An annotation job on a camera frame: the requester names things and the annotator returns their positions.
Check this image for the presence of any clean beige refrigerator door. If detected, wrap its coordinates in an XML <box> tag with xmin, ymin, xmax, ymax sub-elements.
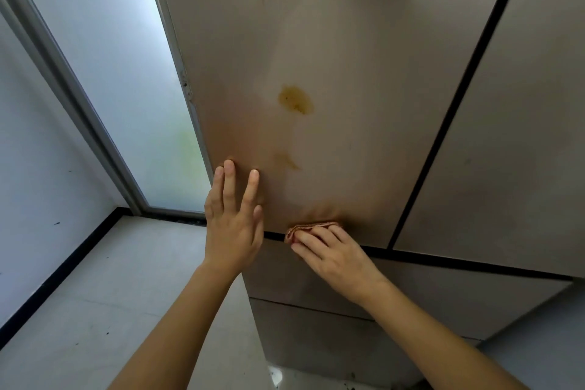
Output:
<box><xmin>393</xmin><ymin>0</ymin><xmax>585</xmax><ymax>279</ymax></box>

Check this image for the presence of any black baseboard strip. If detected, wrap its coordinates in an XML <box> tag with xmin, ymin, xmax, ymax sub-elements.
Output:
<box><xmin>0</xmin><ymin>207</ymin><xmax>132</xmax><ymax>330</ymax></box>

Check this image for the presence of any person's right forearm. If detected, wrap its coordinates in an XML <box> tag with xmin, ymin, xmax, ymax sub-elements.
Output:
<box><xmin>356</xmin><ymin>279</ymin><xmax>532</xmax><ymax>390</ymax></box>

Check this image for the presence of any person's left forearm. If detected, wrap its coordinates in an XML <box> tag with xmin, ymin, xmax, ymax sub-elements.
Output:
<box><xmin>107</xmin><ymin>261</ymin><xmax>250</xmax><ymax>390</ymax></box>

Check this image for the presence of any frosted glass window grey frame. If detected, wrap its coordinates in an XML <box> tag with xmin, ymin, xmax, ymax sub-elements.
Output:
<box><xmin>0</xmin><ymin>0</ymin><xmax>209</xmax><ymax>222</ymax></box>

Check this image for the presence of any narrow beige refrigerator drawer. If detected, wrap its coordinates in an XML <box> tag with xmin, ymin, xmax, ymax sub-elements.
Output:
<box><xmin>248</xmin><ymin>297</ymin><xmax>481</xmax><ymax>387</ymax></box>

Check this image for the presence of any pink cleaning cloth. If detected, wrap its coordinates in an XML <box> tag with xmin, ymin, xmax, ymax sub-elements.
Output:
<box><xmin>284</xmin><ymin>220</ymin><xmax>342</xmax><ymax>246</ymax></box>

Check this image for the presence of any person's left hand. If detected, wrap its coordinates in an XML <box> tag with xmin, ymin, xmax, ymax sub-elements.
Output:
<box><xmin>204</xmin><ymin>159</ymin><xmax>265</xmax><ymax>274</ymax></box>

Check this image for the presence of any wide beige refrigerator drawer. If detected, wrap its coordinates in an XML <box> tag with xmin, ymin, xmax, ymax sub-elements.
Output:
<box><xmin>241</xmin><ymin>237</ymin><xmax>575</xmax><ymax>341</ymax></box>

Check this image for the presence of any stained beige refrigerator door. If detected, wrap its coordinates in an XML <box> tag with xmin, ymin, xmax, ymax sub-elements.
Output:
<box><xmin>150</xmin><ymin>0</ymin><xmax>524</xmax><ymax>250</ymax></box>

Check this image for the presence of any person's right hand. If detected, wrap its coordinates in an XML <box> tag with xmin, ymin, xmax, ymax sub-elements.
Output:
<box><xmin>290</xmin><ymin>224</ymin><xmax>390</xmax><ymax>307</ymax></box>

